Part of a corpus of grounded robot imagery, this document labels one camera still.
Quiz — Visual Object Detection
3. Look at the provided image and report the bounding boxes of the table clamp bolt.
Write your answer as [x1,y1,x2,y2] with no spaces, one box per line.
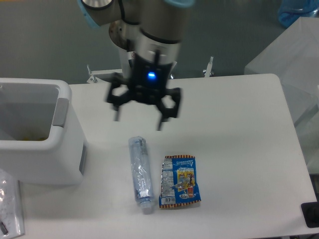
[202,56,214,78]

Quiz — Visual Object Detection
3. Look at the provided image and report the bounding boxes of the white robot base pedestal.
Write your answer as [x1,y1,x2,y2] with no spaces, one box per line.
[87,44,179,83]

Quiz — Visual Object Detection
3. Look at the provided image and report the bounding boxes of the clear plastic bag with paper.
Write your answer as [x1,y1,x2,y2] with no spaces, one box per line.
[0,169,25,239]

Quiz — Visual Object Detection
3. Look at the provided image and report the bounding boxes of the blue plastic bag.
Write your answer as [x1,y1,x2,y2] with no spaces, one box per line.
[277,0,319,28]

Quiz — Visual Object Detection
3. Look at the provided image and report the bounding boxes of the black device at table edge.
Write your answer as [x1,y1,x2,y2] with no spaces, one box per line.
[301,202,319,228]

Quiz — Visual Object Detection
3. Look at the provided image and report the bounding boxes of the blue snack wrapper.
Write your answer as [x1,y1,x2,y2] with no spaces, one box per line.
[159,154,201,209]

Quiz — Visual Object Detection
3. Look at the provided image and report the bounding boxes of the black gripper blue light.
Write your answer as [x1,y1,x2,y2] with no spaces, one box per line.
[105,51,181,131]

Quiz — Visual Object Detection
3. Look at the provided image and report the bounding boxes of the crushed clear plastic bottle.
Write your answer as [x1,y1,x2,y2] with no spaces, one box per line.
[128,136,154,215]

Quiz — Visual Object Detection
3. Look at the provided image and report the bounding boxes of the white trash can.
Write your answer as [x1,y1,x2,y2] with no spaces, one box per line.
[0,78,87,185]

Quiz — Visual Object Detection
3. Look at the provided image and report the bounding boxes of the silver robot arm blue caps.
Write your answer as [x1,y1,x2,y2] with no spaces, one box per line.
[78,0,194,122]

